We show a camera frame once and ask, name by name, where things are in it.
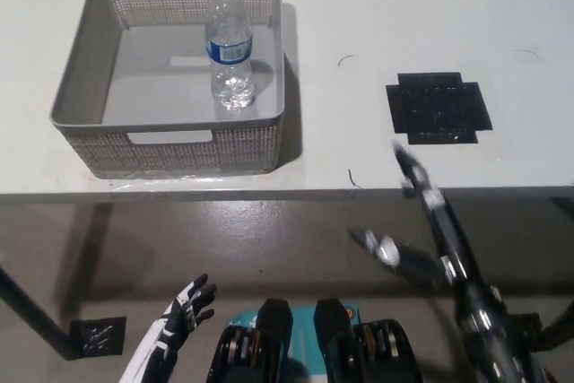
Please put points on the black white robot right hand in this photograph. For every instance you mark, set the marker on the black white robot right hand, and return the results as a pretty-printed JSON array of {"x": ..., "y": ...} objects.
[{"x": 448, "y": 253}]

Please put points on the grey perforated plastic basket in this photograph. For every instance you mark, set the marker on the grey perforated plastic basket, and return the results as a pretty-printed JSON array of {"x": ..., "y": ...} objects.
[{"x": 134, "y": 87}]

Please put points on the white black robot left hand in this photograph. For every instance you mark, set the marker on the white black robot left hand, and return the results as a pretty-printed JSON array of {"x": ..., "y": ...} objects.
[{"x": 170, "y": 333}]

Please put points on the clear plastic water bottle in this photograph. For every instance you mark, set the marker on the clear plastic water bottle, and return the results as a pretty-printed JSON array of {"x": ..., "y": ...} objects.
[{"x": 229, "y": 51}]

